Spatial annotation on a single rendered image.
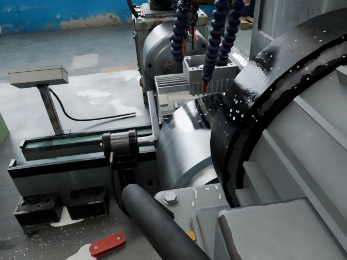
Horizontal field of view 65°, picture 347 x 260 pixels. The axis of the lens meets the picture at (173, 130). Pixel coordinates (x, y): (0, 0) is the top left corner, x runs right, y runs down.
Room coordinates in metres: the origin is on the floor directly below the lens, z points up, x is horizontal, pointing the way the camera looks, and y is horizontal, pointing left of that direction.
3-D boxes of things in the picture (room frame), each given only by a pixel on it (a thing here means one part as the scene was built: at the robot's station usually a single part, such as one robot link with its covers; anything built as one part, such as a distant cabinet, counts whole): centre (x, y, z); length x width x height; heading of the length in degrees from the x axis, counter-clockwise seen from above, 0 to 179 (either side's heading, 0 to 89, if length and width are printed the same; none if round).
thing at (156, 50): (1.02, -0.02, 1.04); 0.37 x 0.25 x 0.25; 6
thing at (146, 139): (0.52, 0.08, 1.01); 0.08 x 0.02 x 0.02; 96
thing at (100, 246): (0.39, 0.18, 0.81); 0.09 x 0.03 x 0.02; 112
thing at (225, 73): (0.68, -0.10, 1.11); 0.12 x 0.11 x 0.07; 96
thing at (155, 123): (0.63, 0.05, 1.01); 0.26 x 0.04 x 0.03; 6
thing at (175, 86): (0.67, -0.06, 1.02); 0.20 x 0.19 x 0.19; 96
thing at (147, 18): (1.26, 0.00, 0.99); 0.35 x 0.31 x 0.37; 6
